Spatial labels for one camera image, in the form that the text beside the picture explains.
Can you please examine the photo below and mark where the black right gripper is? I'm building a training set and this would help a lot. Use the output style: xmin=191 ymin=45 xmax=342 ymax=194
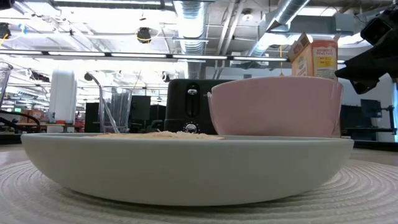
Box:
xmin=335 ymin=26 xmax=398 ymax=95

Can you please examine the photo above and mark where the orange cereal box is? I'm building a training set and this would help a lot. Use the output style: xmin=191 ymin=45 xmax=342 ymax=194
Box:
xmin=286 ymin=32 xmax=339 ymax=82

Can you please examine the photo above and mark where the toasted bread slice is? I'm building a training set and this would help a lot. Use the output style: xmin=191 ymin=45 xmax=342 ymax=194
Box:
xmin=93 ymin=131 xmax=225 ymax=141

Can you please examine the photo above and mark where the black monitor on arm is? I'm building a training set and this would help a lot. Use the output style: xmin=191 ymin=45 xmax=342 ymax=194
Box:
xmin=341 ymin=98 xmax=397 ymax=141

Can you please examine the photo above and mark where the pale round bowl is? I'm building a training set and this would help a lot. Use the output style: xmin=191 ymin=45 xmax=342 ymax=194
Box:
xmin=207 ymin=76 xmax=345 ymax=138

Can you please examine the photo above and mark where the black toaster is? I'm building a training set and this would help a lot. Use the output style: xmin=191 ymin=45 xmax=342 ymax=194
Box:
xmin=164 ymin=78 xmax=234 ymax=135

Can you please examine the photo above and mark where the pale grey round plate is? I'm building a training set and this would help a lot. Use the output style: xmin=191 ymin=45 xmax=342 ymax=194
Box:
xmin=21 ymin=133 xmax=354 ymax=207

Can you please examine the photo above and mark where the long ceiling light bar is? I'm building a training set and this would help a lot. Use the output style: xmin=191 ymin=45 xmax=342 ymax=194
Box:
xmin=0 ymin=49 xmax=289 ymax=62

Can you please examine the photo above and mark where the dark flat monitor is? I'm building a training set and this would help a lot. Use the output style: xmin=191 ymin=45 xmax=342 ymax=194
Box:
xmin=129 ymin=95 xmax=152 ymax=124

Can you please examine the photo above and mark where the clear drinking glass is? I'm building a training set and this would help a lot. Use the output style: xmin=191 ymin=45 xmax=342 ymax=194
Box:
xmin=98 ymin=86 xmax=133 ymax=134

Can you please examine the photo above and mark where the curved dark-headed lamp pole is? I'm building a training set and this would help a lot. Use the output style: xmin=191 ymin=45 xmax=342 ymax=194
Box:
xmin=83 ymin=72 xmax=121 ymax=133

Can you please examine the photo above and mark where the white round column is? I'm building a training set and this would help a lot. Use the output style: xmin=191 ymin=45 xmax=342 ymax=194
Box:
xmin=49 ymin=68 xmax=78 ymax=125

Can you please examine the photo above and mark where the round woven beige placemat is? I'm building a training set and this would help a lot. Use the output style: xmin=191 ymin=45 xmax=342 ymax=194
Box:
xmin=0 ymin=159 xmax=398 ymax=224

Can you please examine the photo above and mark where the clear plastic container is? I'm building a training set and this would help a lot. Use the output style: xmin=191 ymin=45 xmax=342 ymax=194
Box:
xmin=0 ymin=61 xmax=14 ymax=108

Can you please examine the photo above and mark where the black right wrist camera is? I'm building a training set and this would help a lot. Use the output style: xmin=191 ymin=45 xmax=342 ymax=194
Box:
xmin=360 ymin=9 xmax=398 ymax=46

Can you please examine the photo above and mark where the silver slanted ventilation duct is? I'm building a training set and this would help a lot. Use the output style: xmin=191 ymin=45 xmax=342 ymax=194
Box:
xmin=248 ymin=0 xmax=311 ymax=57

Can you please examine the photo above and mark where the silver round ventilation duct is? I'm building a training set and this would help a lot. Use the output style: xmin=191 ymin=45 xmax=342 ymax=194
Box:
xmin=173 ymin=0 xmax=208 ymax=79

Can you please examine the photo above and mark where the black cable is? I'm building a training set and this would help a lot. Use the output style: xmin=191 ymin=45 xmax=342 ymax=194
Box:
xmin=0 ymin=110 xmax=42 ymax=133

